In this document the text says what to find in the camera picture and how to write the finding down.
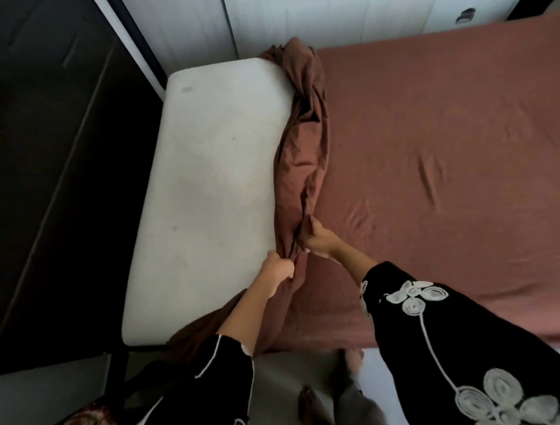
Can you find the person's left hand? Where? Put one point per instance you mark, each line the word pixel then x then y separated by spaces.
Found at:
pixel 275 270

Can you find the person's right hand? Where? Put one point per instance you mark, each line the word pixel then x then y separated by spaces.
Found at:
pixel 323 241

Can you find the brown bed sheet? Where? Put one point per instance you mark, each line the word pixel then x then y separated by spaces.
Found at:
pixel 437 131

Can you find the red patterned bedsheet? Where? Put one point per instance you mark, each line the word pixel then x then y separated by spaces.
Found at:
pixel 92 416

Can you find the dark wooden bed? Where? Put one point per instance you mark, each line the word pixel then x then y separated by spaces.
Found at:
pixel 52 175

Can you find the person's right forearm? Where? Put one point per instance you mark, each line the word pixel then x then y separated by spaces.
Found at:
pixel 354 265

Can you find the person's left forearm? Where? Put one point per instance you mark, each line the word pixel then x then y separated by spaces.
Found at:
pixel 249 319

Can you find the person's left foot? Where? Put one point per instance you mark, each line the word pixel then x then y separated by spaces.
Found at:
pixel 313 407

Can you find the white mattress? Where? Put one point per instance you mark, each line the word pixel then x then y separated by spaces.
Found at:
pixel 210 175

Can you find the light grey jeans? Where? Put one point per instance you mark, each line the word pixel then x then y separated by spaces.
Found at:
pixel 358 407

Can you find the black floral blouse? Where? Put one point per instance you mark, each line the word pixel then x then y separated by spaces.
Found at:
pixel 459 350

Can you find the white wardrobe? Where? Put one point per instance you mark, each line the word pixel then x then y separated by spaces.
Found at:
pixel 306 22

